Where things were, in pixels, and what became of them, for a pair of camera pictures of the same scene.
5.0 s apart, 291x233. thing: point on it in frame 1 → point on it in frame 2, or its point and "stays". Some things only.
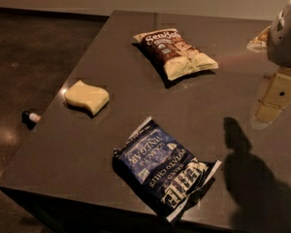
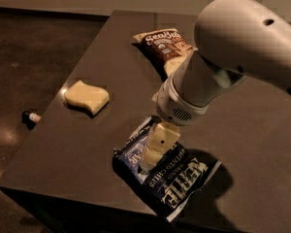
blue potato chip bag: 160,172 stays
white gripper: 285,41 → 173,106
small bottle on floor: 30,116 stays
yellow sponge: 83,94 stays
